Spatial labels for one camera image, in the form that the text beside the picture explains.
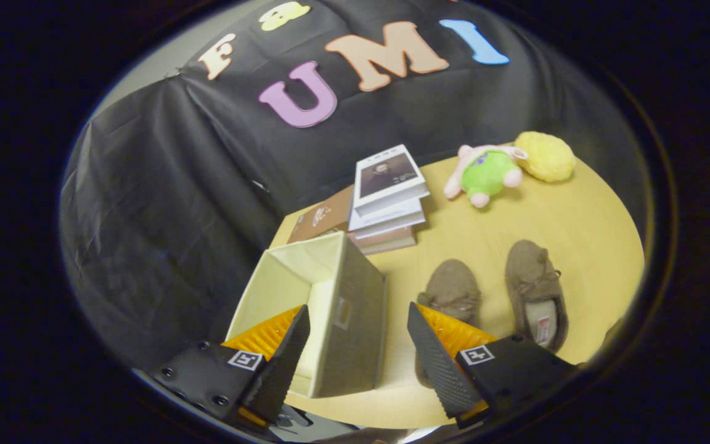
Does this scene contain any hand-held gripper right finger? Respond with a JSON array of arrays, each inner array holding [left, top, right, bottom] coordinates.
[[407, 302, 579, 430]]

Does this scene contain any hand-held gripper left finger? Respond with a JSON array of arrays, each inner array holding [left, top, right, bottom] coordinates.
[[149, 304, 311, 432]]

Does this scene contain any brown shoe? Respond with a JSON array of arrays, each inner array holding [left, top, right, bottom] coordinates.
[[415, 258, 483, 389], [505, 239, 569, 353]]

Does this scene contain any grey fabric storage box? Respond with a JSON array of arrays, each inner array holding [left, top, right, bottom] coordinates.
[[224, 231, 388, 399]]

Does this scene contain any brown spine book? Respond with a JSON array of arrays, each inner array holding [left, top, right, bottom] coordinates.
[[350, 223, 418, 255]]

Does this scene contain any brown cover book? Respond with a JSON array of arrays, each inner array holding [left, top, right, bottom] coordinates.
[[287, 184, 356, 245]]

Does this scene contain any plain white book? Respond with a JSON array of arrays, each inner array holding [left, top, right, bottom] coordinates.
[[348, 199, 427, 232]]

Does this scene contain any black backdrop cloth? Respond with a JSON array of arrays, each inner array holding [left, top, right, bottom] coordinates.
[[59, 0, 651, 371]]

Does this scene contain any pink green plush toy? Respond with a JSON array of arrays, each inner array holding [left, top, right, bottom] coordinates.
[[443, 144, 528, 208]]

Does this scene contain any white portrait cover book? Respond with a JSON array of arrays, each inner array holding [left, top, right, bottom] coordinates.
[[353, 144, 431, 216]]

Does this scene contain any yellow plush toy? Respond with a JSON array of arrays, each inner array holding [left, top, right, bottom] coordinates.
[[513, 131, 576, 183]]

